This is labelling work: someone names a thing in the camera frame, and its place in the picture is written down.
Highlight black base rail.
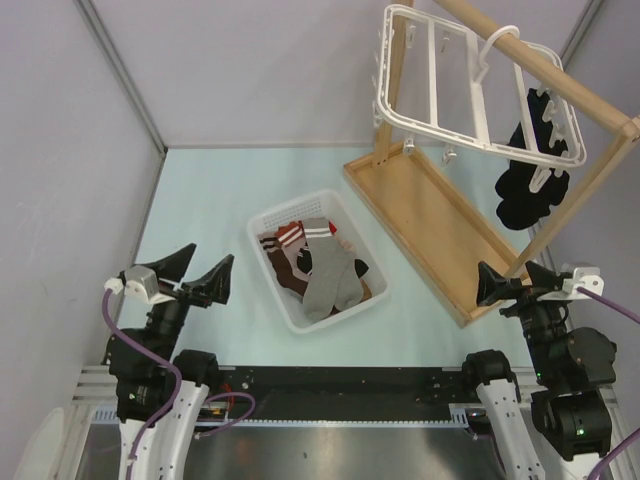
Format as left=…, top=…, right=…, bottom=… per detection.
left=182, top=366, right=480, bottom=423

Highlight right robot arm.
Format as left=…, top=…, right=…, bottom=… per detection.
left=461, top=261, right=617, bottom=479

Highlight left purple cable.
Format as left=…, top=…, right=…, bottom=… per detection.
left=102, top=287, right=257, bottom=454

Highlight white plastic basket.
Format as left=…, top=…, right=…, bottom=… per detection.
left=247, top=189, right=390, bottom=334

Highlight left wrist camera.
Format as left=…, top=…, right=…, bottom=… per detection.
left=104, top=265, right=172, bottom=305

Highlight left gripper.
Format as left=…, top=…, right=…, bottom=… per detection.
left=140, top=241, right=232, bottom=362

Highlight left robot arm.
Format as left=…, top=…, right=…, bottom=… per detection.
left=102, top=243, right=234, bottom=479

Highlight grey socks pair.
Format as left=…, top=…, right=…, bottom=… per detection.
left=302, top=218, right=364, bottom=321

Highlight wooden drying rack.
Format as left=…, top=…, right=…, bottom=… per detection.
left=344, top=1, right=639, bottom=326

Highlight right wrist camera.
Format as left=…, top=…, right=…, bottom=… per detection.
left=538, top=264, right=604, bottom=302

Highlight black striped socks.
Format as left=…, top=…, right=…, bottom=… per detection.
left=296, top=246, right=369, bottom=278

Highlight brown striped socks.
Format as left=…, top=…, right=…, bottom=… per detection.
left=257, top=221, right=309, bottom=300

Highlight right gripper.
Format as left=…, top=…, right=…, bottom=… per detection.
left=475, top=258, right=572, bottom=381

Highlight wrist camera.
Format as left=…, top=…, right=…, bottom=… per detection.
left=104, top=265, right=172, bottom=305
left=538, top=264, right=604, bottom=302

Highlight black hanging socks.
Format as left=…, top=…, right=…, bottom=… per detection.
left=495, top=88, right=570, bottom=230

